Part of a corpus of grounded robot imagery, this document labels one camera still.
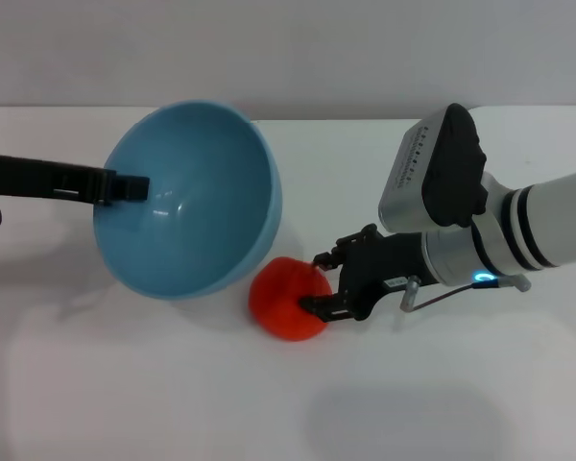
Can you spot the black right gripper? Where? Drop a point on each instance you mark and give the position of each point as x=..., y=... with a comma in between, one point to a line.
x=384, y=269

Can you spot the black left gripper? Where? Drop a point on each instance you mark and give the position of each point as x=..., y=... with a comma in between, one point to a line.
x=43, y=180

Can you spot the orange plush fruit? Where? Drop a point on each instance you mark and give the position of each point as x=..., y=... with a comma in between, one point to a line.
x=278, y=307

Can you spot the blue bowl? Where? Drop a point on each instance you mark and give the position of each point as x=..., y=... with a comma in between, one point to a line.
x=192, y=211

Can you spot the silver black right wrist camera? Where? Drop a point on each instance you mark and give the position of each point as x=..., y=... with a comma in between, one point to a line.
x=432, y=173

